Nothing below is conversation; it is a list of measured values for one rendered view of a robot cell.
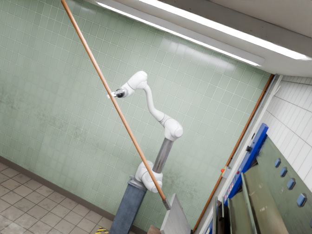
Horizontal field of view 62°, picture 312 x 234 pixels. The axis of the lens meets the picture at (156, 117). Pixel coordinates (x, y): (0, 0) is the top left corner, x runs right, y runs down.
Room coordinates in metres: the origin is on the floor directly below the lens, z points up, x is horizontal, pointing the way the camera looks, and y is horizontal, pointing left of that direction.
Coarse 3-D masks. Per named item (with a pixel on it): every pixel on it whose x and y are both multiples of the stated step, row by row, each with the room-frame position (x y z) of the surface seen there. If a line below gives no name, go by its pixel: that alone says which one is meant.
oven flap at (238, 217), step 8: (240, 192) 2.00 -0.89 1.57; (232, 200) 1.99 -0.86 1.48; (240, 200) 1.88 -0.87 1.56; (232, 208) 1.87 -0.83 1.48; (240, 208) 1.77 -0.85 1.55; (232, 216) 1.76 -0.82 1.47; (240, 216) 1.68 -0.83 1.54; (232, 224) 1.65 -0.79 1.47; (240, 224) 1.59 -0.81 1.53; (248, 224) 1.52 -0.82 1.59; (232, 232) 1.55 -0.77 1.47; (240, 232) 1.51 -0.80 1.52; (248, 232) 1.45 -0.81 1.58
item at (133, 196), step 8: (128, 184) 2.47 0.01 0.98; (128, 192) 2.47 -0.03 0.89; (136, 192) 2.45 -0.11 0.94; (144, 192) 2.44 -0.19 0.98; (128, 200) 2.46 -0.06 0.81; (136, 200) 2.45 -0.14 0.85; (120, 208) 2.47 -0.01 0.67; (128, 208) 2.46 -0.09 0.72; (136, 208) 2.44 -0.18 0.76; (120, 216) 2.46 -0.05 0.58; (128, 216) 2.45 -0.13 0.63; (112, 224) 2.47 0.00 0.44; (120, 224) 2.46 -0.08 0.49; (128, 224) 2.45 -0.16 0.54; (96, 232) 2.77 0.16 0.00; (112, 232) 2.47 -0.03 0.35; (120, 232) 2.45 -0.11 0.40; (128, 232) 2.52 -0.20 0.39
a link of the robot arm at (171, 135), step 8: (168, 120) 2.41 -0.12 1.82; (168, 128) 2.33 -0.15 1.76; (176, 128) 2.29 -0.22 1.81; (168, 136) 2.32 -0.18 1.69; (176, 136) 2.28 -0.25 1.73; (168, 144) 2.34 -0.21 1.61; (160, 152) 2.35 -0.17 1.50; (168, 152) 2.35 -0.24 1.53; (160, 160) 2.34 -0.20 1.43; (152, 168) 2.38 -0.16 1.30; (160, 168) 2.34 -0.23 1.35; (144, 176) 2.39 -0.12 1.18; (160, 176) 2.34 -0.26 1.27; (144, 184) 2.36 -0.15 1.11; (152, 184) 2.28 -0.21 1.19; (160, 184) 2.30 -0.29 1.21
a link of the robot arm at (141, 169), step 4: (140, 164) 2.53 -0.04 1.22; (152, 164) 2.54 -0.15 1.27; (140, 168) 2.50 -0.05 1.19; (144, 168) 2.48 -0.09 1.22; (136, 172) 2.52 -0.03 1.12; (140, 172) 2.47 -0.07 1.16; (144, 172) 2.44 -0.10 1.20; (136, 176) 2.50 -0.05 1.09; (140, 176) 2.45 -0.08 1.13; (140, 180) 2.48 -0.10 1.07
